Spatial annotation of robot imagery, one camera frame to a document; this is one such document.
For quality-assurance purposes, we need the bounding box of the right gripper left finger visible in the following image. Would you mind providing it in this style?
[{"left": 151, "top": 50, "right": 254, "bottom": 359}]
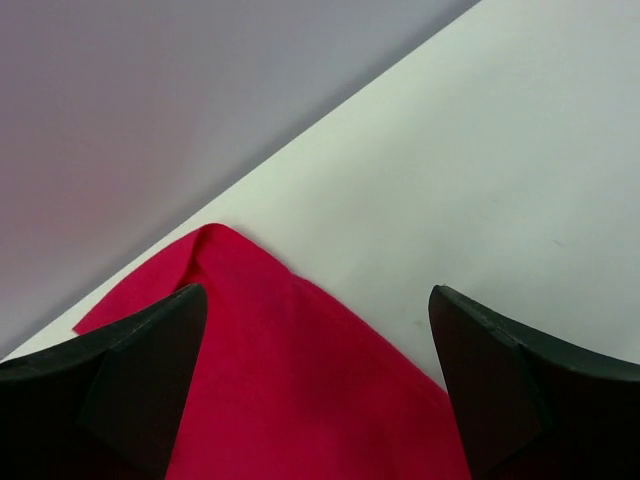
[{"left": 1, "top": 284, "right": 207, "bottom": 479}]

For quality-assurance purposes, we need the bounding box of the crimson red t-shirt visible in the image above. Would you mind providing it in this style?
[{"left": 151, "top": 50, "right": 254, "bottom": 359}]
[{"left": 75, "top": 224, "right": 469, "bottom": 479}]

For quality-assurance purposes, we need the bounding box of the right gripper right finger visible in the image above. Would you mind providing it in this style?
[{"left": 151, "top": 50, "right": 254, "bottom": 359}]
[{"left": 429, "top": 286, "right": 639, "bottom": 479}]

